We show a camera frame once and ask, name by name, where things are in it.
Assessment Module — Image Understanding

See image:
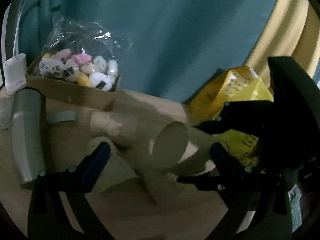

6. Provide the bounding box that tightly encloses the beige paper cup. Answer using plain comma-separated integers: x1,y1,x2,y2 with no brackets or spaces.
148,121,217,176

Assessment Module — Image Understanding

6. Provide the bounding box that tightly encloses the patterned paper cup lying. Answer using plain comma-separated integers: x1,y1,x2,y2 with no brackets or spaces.
89,112,138,148

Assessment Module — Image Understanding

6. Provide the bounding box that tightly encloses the grey metal thermos bottle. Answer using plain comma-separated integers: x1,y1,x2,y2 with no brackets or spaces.
10,88,47,187

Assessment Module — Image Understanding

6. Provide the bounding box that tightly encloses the yellow snack bag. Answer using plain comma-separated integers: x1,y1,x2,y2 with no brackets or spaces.
188,66,273,169

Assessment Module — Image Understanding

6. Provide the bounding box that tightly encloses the brown cardboard box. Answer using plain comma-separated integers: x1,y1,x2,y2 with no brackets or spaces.
26,57,117,111

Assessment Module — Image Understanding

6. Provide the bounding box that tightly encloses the plastic bag of plush toys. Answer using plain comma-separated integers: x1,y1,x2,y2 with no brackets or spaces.
33,17,132,92

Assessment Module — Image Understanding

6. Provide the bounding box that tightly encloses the teal curtain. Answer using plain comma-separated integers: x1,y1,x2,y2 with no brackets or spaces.
18,0,276,102

